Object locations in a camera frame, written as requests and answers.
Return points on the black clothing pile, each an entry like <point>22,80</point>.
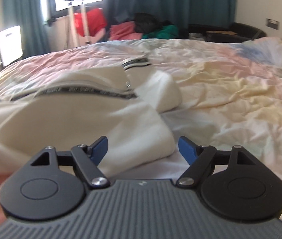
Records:
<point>145,23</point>

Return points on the white air purifier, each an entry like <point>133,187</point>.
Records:
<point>10,45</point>

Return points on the pink clothing pile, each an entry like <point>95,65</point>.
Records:
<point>124,31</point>

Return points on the teal curtain left of window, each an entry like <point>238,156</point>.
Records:
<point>28,15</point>

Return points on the teal curtain right of window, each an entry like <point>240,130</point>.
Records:
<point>179,12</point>

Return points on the teal curtain of window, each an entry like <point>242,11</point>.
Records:
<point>179,12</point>
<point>28,15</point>

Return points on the green clothing item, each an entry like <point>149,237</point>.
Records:
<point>166,32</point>

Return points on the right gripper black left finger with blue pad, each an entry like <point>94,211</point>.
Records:
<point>52,184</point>

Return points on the white zip-up jacket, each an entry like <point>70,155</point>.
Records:
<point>120,102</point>

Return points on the cardboard box on armchair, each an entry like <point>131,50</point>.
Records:
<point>222,32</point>

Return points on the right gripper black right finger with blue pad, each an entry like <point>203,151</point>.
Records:
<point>232,184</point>

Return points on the wall power socket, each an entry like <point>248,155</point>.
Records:
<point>272,24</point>

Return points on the pastel tie-dye bed sheet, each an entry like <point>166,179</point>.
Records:
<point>232,93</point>

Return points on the black armchair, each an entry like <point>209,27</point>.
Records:
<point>244,33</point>

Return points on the red garment on stand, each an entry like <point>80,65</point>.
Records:
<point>95,19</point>

